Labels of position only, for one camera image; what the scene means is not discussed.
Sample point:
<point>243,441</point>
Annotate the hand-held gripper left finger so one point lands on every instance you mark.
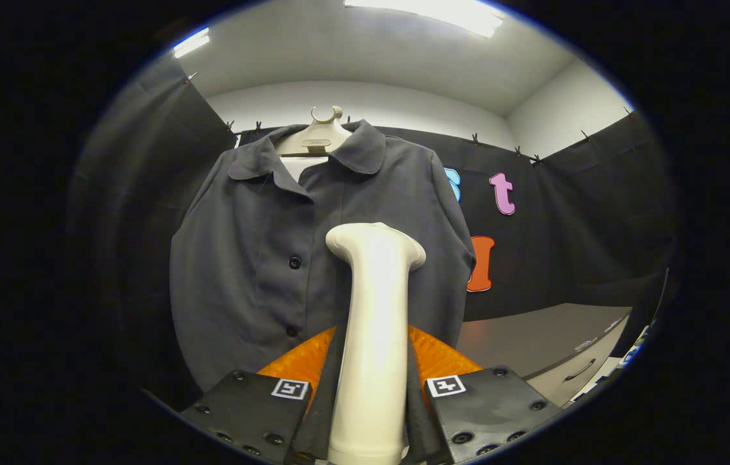
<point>321,420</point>

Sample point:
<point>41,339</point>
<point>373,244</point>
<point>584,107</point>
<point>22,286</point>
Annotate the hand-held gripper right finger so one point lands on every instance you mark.
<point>417,420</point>

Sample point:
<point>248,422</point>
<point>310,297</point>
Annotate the cream garment steamer head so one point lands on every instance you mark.
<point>374,336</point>

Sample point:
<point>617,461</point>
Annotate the dark grey button shirt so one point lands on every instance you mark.
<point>248,258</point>

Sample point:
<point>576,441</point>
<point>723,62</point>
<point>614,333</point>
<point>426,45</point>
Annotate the cream clothes hanger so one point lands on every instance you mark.
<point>319,132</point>

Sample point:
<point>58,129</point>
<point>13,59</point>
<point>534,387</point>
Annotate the grey cabinet with dark top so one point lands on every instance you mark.
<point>532,336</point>

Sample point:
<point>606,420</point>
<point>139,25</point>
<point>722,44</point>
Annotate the narrow ceiling light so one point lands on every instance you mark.
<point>190,42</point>

